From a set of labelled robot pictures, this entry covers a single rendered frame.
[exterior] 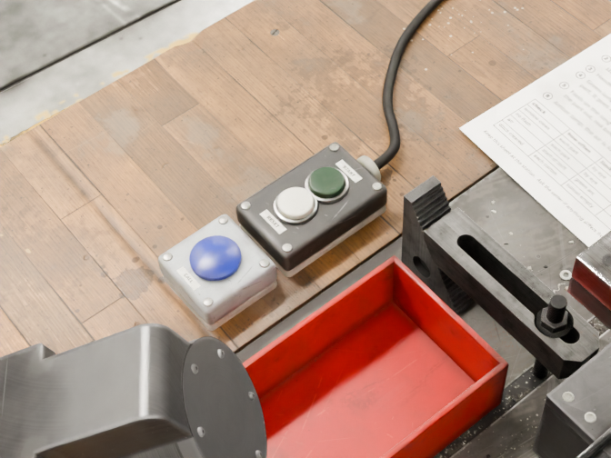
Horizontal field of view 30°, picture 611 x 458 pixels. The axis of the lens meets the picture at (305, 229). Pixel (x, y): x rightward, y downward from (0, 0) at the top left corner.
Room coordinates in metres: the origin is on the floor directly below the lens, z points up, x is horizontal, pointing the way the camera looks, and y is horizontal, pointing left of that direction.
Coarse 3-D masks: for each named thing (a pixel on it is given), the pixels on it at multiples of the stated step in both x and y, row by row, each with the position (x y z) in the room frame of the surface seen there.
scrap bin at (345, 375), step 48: (384, 288) 0.46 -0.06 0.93; (288, 336) 0.41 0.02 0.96; (336, 336) 0.43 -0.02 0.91; (384, 336) 0.43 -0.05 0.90; (432, 336) 0.43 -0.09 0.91; (288, 384) 0.40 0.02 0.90; (336, 384) 0.39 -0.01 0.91; (384, 384) 0.39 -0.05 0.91; (432, 384) 0.39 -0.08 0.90; (480, 384) 0.36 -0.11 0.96; (288, 432) 0.36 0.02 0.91; (336, 432) 0.36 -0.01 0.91; (384, 432) 0.35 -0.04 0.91; (432, 432) 0.33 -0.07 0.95
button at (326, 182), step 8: (320, 168) 0.57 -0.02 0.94; (328, 168) 0.57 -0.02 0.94; (312, 176) 0.57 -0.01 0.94; (320, 176) 0.57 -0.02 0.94; (328, 176) 0.56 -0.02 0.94; (336, 176) 0.56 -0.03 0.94; (312, 184) 0.56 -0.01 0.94; (320, 184) 0.56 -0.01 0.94; (328, 184) 0.56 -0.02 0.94; (336, 184) 0.56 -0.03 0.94; (344, 184) 0.56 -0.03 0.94; (312, 192) 0.55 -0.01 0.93; (320, 192) 0.55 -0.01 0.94; (328, 192) 0.55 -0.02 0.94; (336, 192) 0.55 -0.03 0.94
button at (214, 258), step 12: (204, 240) 0.51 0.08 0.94; (216, 240) 0.51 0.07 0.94; (228, 240) 0.51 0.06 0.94; (192, 252) 0.50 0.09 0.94; (204, 252) 0.50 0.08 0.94; (216, 252) 0.50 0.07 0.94; (228, 252) 0.50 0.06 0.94; (240, 252) 0.50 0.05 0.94; (192, 264) 0.49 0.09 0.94; (204, 264) 0.49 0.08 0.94; (216, 264) 0.49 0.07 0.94; (228, 264) 0.49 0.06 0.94; (204, 276) 0.48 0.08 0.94; (216, 276) 0.48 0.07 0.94; (228, 276) 0.48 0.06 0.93
